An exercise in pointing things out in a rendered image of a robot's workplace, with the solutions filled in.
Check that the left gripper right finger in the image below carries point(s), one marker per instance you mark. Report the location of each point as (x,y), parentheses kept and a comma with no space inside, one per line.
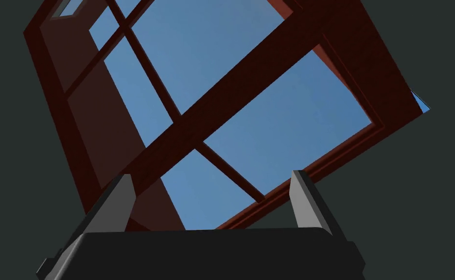
(309,206)

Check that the dark red framed window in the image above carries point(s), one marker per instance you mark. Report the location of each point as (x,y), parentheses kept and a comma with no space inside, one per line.
(227,109)

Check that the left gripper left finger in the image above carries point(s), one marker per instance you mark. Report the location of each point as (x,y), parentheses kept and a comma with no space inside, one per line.
(112,210)

